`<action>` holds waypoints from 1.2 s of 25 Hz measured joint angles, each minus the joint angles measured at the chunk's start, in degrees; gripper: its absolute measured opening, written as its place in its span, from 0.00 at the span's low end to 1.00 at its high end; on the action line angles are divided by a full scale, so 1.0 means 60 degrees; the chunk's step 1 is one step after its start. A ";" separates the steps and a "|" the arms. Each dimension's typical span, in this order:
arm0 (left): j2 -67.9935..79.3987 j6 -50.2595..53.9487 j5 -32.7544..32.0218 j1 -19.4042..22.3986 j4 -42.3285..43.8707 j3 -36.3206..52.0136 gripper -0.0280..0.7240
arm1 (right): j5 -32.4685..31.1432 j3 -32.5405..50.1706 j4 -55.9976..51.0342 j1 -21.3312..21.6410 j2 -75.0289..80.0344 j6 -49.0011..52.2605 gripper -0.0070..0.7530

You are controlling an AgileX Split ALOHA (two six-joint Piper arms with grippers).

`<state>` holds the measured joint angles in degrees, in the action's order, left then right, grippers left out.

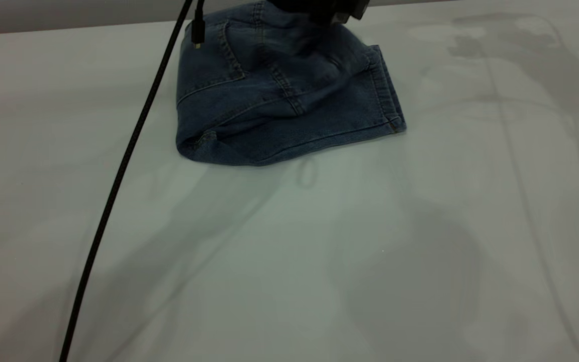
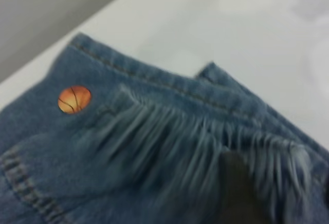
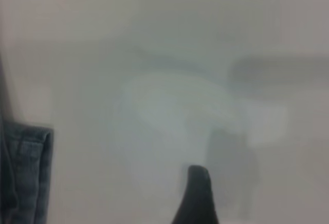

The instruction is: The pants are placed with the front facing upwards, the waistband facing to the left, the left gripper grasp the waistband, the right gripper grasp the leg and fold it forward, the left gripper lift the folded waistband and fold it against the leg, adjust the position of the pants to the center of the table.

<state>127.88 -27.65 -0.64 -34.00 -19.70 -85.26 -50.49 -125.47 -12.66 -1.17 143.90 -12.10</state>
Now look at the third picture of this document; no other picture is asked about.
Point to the blue denim shorts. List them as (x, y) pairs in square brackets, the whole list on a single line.
[(25, 170)]

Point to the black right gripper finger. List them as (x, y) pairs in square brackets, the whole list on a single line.
[(198, 198)]

